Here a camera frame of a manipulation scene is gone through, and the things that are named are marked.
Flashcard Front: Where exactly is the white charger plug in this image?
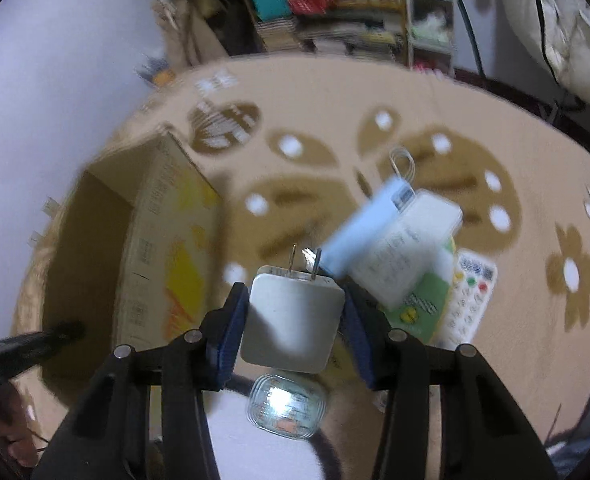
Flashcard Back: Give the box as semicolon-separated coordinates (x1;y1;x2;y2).
240;244;346;375

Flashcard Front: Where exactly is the cardboard box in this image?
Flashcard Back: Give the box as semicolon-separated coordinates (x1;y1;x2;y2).
12;130;232;411

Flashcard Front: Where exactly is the wooden shelf with books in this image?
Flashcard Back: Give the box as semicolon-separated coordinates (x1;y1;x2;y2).
235;0;409;59

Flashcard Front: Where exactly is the light blue power bank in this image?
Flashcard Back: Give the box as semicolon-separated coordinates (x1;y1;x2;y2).
320;149;417;279

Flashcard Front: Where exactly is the clear plastic small case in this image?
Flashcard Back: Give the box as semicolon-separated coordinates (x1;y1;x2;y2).
246;372;326;442

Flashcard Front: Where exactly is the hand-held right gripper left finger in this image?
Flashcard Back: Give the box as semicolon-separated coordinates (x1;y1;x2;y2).
30;283;250;480

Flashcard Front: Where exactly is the person's left hand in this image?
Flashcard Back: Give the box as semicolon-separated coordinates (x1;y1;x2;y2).
0;382;43;468

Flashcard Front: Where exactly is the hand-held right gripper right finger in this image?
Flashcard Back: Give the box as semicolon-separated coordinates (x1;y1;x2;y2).
341;285;561;480

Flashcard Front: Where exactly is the white rectangular box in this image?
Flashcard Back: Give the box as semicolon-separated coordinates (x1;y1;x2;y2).
347;191;464;311

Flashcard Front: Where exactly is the beige cushion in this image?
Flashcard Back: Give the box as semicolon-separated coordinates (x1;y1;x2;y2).
498;0;590;126

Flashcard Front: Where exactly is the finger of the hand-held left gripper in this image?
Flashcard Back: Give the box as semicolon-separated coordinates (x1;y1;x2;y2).
0;321;86;377

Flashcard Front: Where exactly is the green round container lid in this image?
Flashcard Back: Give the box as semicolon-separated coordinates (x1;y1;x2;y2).
379;239;458;347

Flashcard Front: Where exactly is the black cable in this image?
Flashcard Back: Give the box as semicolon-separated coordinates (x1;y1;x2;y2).
454;0;487;77

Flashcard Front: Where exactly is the white storage cart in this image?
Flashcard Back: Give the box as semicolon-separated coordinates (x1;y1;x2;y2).
405;0;459;69

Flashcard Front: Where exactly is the white remote control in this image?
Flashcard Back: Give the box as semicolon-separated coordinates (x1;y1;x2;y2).
432;252;499;352

